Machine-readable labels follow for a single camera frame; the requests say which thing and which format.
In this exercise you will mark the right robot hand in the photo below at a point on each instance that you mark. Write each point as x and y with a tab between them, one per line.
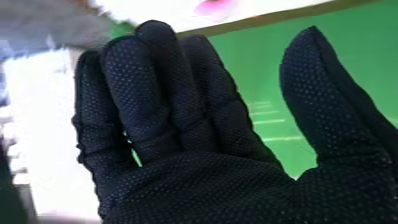
196	166

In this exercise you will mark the pink flower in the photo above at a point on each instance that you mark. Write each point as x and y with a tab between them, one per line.
211	6

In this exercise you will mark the white sheet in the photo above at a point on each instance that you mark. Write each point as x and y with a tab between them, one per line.
42	133

